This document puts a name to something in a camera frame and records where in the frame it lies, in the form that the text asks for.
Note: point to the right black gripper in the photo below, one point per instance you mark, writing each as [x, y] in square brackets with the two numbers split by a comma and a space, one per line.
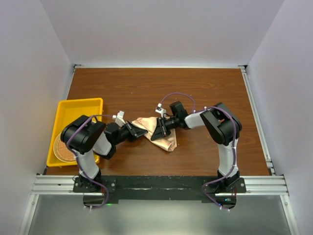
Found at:
[162, 129]

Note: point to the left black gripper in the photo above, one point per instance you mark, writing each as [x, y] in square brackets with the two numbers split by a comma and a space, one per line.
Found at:
[132, 128]

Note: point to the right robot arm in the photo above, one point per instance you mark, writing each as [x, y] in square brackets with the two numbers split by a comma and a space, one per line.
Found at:
[223, 127]

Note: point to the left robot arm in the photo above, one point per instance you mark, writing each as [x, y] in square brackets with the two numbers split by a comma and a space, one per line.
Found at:
[87, 136]

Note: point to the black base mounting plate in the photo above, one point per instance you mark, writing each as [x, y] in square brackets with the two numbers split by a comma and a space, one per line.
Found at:
[178, 188]

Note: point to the yellow plastic tray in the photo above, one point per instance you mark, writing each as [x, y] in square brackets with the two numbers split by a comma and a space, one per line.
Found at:
[67, 112]

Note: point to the round woven coaster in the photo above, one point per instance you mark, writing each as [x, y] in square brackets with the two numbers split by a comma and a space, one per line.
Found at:
[61, 152]

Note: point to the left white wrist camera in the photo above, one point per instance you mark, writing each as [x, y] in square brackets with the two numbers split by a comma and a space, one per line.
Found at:
[118, 118]

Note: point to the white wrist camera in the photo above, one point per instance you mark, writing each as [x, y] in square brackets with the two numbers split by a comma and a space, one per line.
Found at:
[160, 110]
[118, 118]

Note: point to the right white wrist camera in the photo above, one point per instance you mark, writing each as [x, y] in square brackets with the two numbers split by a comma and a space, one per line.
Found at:
[160, 110]

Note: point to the aluminium table frame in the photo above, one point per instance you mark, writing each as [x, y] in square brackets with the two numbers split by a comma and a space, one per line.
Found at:
[137, 91]

